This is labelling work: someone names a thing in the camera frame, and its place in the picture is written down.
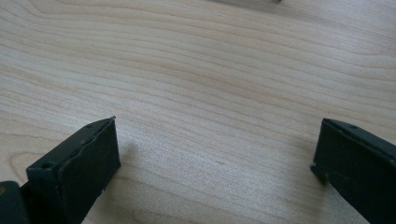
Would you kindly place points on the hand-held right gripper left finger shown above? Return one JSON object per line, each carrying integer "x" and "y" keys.
{"x": 77, "y": 174}

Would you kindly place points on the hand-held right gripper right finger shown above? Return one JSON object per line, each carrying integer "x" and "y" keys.
{"x": 358, "y": 165}

